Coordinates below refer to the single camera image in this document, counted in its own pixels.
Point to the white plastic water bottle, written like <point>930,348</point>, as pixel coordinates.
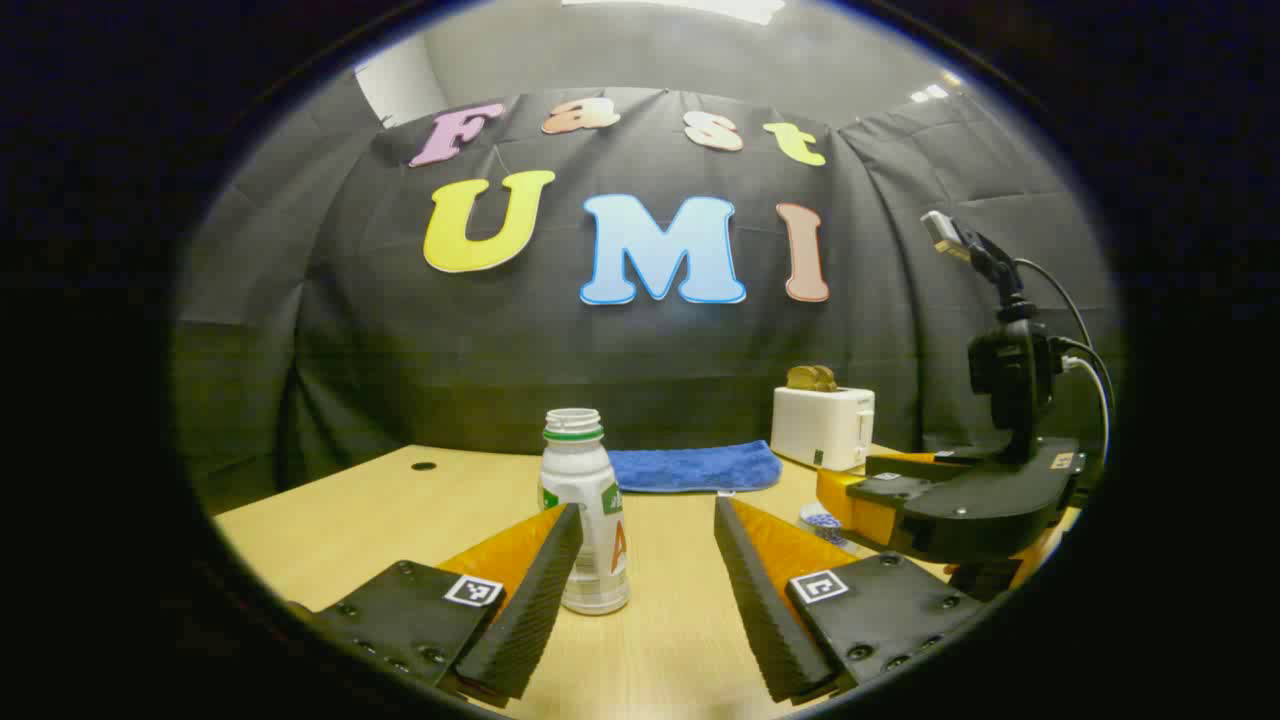
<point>575,470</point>

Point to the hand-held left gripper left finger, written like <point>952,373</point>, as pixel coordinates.
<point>535,610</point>

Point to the blue towel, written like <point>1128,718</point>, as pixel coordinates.
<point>690,467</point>

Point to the small recessed ceiling light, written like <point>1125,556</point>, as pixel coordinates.
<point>930,93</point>

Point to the brown bread slice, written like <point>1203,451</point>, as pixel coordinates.
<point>826,380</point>
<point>800,380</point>

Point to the white blue-patterned teacup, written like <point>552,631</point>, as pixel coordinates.
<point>826,522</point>

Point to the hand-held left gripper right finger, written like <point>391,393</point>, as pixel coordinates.
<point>760,620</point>

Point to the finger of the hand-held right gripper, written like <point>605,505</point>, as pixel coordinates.
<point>895,468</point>
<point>855,505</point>

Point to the white toaster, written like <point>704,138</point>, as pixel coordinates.
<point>815,425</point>

